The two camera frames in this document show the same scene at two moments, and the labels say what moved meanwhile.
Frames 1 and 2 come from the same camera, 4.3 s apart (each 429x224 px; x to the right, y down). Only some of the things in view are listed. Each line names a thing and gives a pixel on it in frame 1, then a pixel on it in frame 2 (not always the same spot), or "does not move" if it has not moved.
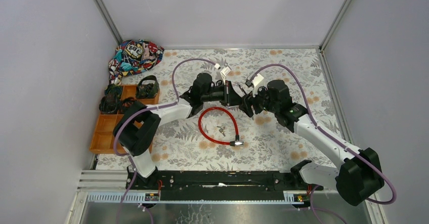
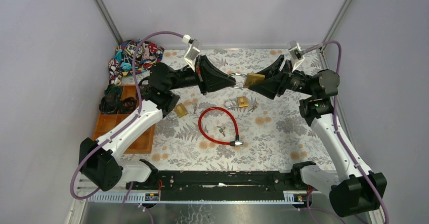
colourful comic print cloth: (132, 57) does not move
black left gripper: (227, 95) -> (201, 76)
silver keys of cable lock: (221, 130) does not move
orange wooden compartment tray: (103, 140) does not move
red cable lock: (237, 142) does not move
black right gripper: (245, 106) -> (273, 84)
